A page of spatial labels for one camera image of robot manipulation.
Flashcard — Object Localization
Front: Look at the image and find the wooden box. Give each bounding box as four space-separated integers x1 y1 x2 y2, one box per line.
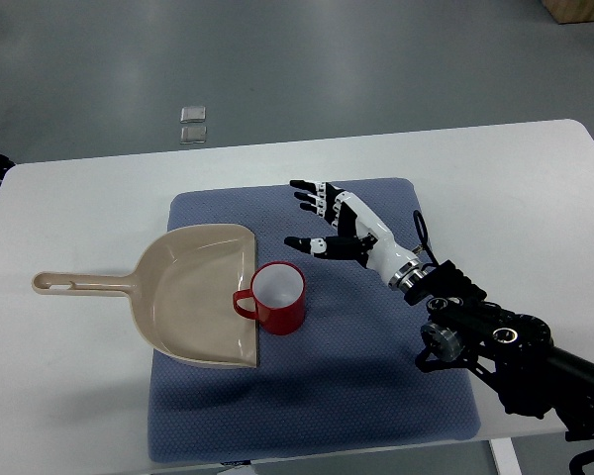
542 0 594 25

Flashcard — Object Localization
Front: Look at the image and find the red cup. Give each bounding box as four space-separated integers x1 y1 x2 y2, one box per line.
232 261 306 335

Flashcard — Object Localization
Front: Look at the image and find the beige plastic dustpan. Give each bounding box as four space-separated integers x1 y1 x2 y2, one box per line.
32 224 258 369

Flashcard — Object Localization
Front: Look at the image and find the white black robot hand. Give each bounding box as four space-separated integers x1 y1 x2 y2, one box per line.
284 180 424 293

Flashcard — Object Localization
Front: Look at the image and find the upper metal floor plate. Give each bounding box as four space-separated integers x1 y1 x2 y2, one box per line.
180 105 206 124

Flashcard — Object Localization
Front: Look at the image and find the white table leg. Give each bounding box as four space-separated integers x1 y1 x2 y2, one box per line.
489 437 522 475

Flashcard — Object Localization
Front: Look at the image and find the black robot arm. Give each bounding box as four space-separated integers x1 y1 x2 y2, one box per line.
405 258 594 474

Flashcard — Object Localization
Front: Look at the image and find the blue textured mat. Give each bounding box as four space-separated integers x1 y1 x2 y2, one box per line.
148 185 480 463

